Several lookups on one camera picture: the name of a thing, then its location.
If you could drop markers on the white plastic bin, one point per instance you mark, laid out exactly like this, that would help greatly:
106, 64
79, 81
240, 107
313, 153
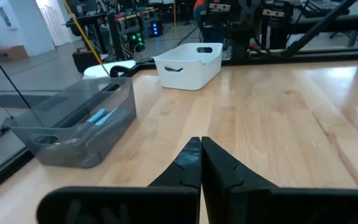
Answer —
188, 71

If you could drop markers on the equipment workbench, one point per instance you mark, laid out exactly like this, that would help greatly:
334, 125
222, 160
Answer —
135, 28

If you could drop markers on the cardboard box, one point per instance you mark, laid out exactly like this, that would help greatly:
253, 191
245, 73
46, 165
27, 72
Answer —
9, 53

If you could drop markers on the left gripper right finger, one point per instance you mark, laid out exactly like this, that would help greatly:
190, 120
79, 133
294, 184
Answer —
225, 180

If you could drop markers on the grey translucent plastic bin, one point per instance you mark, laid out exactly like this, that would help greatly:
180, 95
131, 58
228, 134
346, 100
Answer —
82, 146

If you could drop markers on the black equipment case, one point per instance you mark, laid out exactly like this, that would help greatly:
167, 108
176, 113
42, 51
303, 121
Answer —
85, 60

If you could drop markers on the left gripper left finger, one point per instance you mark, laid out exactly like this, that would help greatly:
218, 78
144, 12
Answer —
185, 168

